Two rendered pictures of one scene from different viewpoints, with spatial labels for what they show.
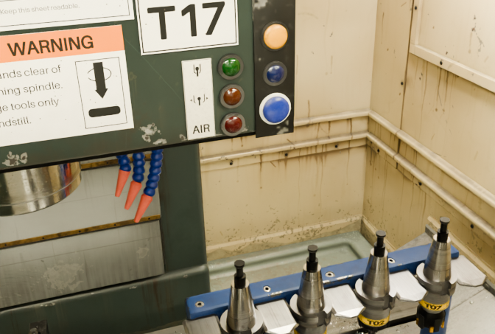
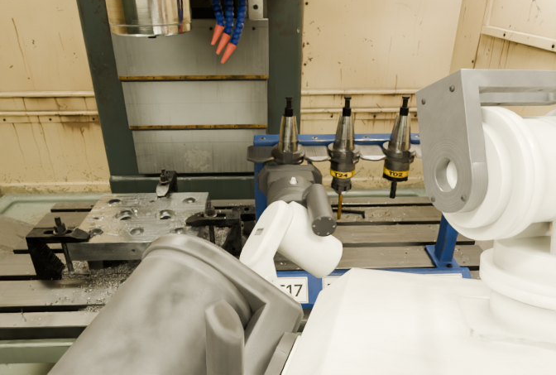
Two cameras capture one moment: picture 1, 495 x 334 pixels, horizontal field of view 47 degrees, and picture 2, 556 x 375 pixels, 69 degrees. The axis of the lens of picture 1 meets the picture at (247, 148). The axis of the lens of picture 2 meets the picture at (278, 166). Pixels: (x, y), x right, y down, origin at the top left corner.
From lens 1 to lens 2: 33 cm
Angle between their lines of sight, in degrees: 13
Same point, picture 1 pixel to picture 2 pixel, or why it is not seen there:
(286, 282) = (330, 137)
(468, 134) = not seen: hidden behind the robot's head
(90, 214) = (218, 115)
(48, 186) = (162, 18)
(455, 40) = (518, 13)
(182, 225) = not seen: hidden behind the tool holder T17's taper
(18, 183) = (141, 8)
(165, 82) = not seen: outside the picture
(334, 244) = (405, 194)
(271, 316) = (312, 151)
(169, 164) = (277, 88)
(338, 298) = (367, 150)
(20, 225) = (172, 114)
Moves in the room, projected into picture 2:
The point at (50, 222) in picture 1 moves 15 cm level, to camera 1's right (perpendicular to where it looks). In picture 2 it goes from (192, 116) to (234, 119)
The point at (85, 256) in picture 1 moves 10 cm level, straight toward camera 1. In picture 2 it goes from (213, 146) to (210, 158)
